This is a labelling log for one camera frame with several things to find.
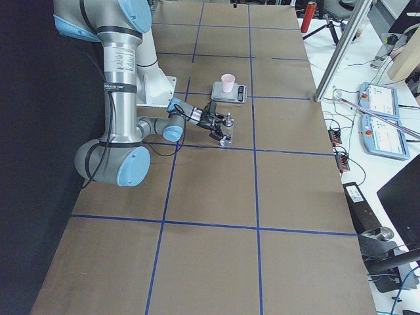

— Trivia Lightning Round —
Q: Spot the lower blue teach pendant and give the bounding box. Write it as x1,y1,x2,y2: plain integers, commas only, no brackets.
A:
361,114,410,160

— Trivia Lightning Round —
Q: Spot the black box white label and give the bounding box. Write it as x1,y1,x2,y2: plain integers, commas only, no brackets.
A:
343,182,384,241

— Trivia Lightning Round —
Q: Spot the lower orange terminal block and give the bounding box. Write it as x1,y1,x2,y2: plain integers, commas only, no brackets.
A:
335,152,350,173

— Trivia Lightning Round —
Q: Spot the upper orange terminal block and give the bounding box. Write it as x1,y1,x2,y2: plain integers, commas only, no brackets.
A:
328,129,342,146

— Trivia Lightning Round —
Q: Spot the black clamp stand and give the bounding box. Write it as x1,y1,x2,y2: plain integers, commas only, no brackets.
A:
358,227,419,293

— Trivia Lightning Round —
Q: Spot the upper blue teach pendant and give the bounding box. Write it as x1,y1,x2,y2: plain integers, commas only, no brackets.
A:
359,82,400,118

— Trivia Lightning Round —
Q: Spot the red cylinder bottle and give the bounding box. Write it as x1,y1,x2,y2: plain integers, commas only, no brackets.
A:
301,1,317,33

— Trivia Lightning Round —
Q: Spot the glass sauce bottle steel spout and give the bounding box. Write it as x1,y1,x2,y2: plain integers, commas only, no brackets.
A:
220,118,235,147

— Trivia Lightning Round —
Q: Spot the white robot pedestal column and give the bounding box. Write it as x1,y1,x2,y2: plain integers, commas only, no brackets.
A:
136,30,177,108

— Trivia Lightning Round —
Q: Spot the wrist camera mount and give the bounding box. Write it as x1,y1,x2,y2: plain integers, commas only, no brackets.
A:
204,101,217,116

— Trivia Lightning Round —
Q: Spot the blue teach pendant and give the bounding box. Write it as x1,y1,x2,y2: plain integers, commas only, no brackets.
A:
361,114,410,160
359,82,400,118

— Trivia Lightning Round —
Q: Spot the thin metal rod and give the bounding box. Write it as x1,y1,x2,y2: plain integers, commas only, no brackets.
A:
338,97,419,139

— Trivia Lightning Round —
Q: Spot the grey digital kitchen scale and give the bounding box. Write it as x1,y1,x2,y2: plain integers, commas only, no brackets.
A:
211,81,247,104

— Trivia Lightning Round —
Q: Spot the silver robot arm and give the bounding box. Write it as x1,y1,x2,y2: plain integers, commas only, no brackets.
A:
54,0,233,186

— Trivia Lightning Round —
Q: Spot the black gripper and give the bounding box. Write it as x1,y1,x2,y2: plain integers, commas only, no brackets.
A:
197,112,232,142

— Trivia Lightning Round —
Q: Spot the wooden board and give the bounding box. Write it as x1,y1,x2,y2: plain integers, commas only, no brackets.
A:
388,28,419,81

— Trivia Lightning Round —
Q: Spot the aluminium frame post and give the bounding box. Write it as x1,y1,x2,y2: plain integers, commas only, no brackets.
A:
314,0,373,102

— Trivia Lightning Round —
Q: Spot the orange terminal block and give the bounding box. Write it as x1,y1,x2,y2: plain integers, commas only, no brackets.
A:
335,152,350,173
328,129,342,146

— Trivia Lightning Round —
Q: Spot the black monitor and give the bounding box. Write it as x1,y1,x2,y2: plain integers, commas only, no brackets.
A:
377,156,419,249

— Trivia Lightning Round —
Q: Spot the black tripod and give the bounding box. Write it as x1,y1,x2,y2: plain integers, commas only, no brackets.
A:
303,18,339,45

